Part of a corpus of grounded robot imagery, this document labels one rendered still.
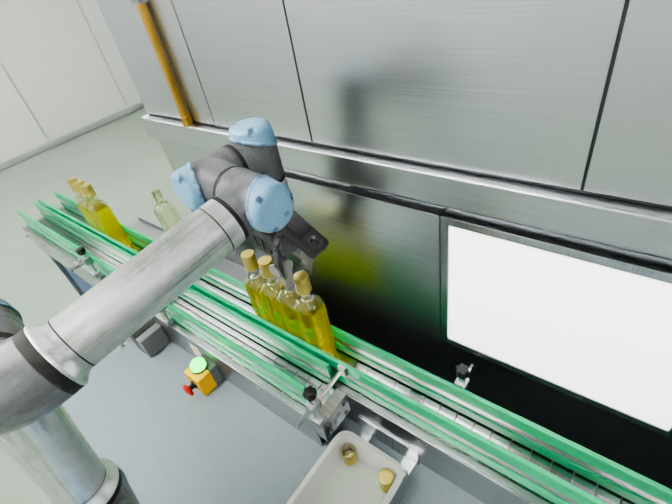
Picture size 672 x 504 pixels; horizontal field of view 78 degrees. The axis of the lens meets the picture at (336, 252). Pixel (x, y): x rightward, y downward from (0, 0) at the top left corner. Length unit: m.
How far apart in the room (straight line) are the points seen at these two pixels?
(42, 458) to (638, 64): 0.94
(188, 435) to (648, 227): 1.11
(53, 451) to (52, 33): 6.29
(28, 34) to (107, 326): 6.28
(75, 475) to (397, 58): 0.83
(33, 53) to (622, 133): 6.53
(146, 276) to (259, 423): 0.73
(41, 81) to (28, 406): 6.30
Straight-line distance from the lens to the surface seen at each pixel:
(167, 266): 0.56
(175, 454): 1.26
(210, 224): 0.57
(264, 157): 0.74
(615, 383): 0.88
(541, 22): 0.62
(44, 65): 6.78
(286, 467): 1.13
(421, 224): 0.78
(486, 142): 0.69
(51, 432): 0.79
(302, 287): 0.91
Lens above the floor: 1.75
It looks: 38 degrees down
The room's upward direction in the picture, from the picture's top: 12 degrees counter-clockwise
